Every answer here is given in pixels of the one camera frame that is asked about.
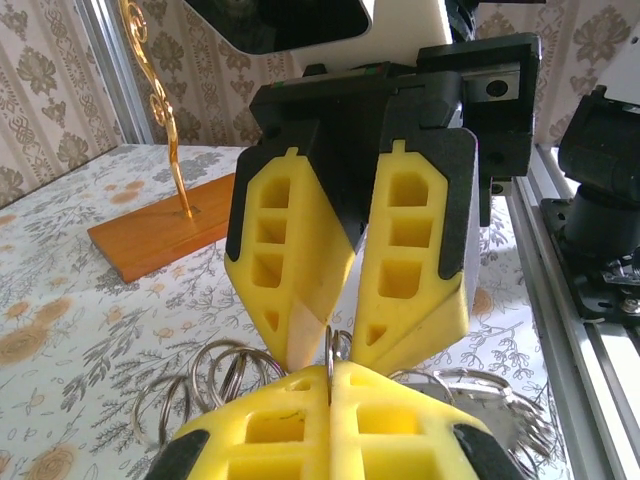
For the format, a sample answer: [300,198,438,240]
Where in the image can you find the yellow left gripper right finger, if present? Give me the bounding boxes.
[329,359,524,480]

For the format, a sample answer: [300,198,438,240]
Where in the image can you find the metal ring plate with keyrings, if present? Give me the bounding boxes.
[130,324,556,480]

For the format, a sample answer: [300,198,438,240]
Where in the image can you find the gold wire hook stand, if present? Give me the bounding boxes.
[87,0,239,285]

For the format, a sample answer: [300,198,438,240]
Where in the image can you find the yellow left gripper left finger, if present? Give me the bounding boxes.
[149,363,334,480]

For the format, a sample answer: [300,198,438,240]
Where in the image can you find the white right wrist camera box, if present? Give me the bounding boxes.
[184,0,451,57]

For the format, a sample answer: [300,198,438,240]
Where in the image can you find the aluminium front rail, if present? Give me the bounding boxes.
[509,144,640,480]

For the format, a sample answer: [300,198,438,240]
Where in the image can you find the aluminium frame post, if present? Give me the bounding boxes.
[74,0,151,146]

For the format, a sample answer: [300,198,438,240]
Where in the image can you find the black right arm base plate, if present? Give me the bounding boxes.
[539,199,640,326]

